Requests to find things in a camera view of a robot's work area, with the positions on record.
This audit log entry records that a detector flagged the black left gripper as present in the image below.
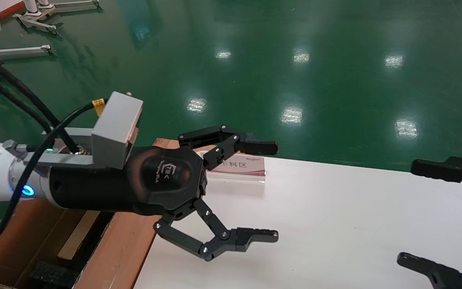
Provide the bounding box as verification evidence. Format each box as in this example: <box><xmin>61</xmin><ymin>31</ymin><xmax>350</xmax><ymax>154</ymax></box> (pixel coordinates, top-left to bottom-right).
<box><xmin>50</xmin><ymin>125</ymin><xmax>278</xmax><ymax>261</ymax></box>

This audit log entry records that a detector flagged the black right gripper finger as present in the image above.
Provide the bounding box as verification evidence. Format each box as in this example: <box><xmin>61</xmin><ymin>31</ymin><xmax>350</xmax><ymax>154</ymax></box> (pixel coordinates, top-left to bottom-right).
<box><xmin>396</xmin><ymin>253</ymin><xmax>462</xmax><ymax>289</ymax></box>
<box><xmin>410</xmin><ymin>157</ymin><xmax>462</xmax><ymax>200</ymax></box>

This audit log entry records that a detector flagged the small cardboard box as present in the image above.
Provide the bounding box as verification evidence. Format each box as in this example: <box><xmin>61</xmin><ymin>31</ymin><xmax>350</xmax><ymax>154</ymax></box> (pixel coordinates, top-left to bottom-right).
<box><xmin>58</xmin><ymin>211</ymin><xmax>101</xmax><ymax>261</ymax></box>

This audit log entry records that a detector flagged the large cardboard box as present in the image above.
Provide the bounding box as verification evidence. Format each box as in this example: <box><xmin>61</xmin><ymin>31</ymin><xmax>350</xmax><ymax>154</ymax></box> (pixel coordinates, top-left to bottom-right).
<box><xmin>0</xmin><ymin>199</ymin><xmax>159</xmax><ymax>289</ymax></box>

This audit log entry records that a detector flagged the acrylic sign with red print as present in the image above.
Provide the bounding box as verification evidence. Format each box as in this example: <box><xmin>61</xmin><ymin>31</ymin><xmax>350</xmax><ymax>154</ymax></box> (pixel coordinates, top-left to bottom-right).
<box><xmin>208</xmin><ymin>155</ymin><xmax>266</xmax><ymax>183</ymax></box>

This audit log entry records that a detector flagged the brown wooden board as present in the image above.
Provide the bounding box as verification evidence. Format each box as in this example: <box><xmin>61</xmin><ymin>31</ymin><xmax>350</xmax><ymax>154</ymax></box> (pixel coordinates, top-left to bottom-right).
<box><xmin>154</xmin><ymin>138</ymin><xmax>211</xmax><ymax>153</ymax></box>

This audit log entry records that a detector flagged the black foam block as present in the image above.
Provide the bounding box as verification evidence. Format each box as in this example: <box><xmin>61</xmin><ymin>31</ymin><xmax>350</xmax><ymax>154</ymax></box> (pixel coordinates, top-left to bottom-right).
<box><xmin>28</xmin><ymin>261</ymin><xmax>79</xmax><ymax>289</ymax></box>

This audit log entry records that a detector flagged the white stand leg with casters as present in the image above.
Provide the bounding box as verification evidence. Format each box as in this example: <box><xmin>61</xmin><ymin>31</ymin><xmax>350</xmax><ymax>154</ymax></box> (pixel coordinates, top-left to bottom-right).
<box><xmin>49</xmin><ymin>0</ymin><xmax>100</xmax><ymax>12</ymax></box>
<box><xmin>12</xmin><ymin>10</ymin><xmax>58</xmax><ymax>35</ymax></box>

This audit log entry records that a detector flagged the white metal floor bar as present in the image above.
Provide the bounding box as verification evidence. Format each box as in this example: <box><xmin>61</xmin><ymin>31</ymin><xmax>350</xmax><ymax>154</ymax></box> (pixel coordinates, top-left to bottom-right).
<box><xmin>0</xmin><ymin>45</ymin><xmax>52</xmax><ymax>61</ymax></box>

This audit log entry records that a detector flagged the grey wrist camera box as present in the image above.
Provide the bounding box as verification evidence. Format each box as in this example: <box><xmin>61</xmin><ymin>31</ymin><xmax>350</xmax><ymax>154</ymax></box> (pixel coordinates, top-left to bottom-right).
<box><xmin>91</xmin><ymin>91</ymin><xmax>144</xmax><ymax>170</ymax></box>

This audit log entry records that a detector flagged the grey metal camera bracket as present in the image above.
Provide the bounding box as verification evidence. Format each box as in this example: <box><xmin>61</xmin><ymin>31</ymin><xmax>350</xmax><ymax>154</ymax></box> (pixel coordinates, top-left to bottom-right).
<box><xmin>22</xmin><ymin>128</ymin><xmax>95</xmax><ymax>167</ymax></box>

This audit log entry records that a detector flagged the thin black cable yellow tag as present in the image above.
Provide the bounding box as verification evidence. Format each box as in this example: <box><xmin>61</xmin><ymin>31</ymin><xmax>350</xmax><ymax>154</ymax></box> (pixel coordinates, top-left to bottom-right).
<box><xmin>0</xmin><ymin>98</ymin><xmax>107</xmax><ymax>245</ymax></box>

